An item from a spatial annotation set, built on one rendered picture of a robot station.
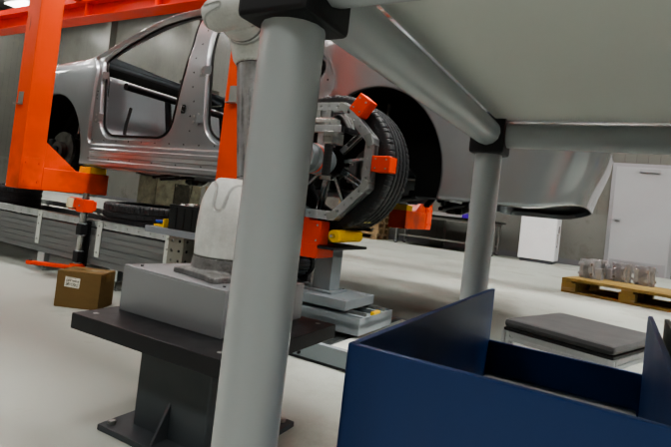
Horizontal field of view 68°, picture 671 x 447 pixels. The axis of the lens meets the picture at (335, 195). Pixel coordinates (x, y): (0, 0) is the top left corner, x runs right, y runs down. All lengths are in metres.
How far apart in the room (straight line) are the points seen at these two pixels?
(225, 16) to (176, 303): 0.80
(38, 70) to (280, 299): 3.93
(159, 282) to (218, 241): 0.18
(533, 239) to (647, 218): 2.20
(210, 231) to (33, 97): 2.86
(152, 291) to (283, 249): 1.21
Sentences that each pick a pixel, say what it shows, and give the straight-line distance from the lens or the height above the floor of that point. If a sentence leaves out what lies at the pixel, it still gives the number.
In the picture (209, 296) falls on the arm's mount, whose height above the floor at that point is 0.39.
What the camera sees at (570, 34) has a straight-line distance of 0.32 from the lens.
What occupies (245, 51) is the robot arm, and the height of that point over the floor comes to 1.09.
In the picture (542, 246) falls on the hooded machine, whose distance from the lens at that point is 10.67.
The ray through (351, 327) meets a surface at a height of 0.12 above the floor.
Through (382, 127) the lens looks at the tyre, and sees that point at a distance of 2.30.
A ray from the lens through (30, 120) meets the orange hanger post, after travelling 4.05.
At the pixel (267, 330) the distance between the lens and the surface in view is 0.21.
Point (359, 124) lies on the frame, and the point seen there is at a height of 1.02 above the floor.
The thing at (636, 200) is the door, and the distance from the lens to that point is 11.49.
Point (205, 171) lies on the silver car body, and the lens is 3.39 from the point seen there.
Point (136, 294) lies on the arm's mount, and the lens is 1.45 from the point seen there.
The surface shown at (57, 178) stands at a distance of 4.15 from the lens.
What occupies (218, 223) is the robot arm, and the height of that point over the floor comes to 0.57.
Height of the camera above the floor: 0.64
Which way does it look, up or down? 1 degrees up
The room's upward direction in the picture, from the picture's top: 7 degrees clockwise
